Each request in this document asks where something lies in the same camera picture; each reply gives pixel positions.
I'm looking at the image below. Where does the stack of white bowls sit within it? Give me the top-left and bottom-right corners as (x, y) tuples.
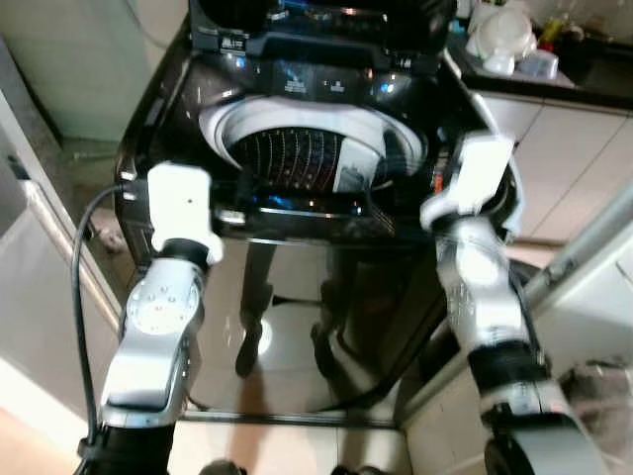
(465, 4), (541, 76)

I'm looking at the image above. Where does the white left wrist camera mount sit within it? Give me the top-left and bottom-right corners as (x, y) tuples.
(146, 162), (225, 264)

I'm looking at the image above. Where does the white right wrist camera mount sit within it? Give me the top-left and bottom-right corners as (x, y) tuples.
(419, 131), (516, 235)

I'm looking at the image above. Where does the clear plastic container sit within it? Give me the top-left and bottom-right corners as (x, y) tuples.
(514, 49), (561, 82)

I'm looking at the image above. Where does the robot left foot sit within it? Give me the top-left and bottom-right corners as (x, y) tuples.
(198, 459), (248, 475)

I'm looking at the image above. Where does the black top-load washing machine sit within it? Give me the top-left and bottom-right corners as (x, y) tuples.
(114, 0), (527, 419)

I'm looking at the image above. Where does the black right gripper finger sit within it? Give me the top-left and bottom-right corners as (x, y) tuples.
(380, 132), (408, 189)

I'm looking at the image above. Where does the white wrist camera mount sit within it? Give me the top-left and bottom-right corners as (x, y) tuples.
(419, 131), (516, 235)
(146, 162), (225, 264)

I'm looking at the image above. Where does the white kitchen cabinet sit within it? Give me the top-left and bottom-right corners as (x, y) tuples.
(465, 89), (633, 244)

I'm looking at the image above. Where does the black washer lid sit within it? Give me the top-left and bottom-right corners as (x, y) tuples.
(188, 0), (458, 55)

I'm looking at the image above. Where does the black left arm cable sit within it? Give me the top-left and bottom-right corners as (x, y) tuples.
(69, 182), (149, 458)

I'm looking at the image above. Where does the yellow bottle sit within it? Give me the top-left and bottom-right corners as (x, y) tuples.
(539, 14), (567, 47)

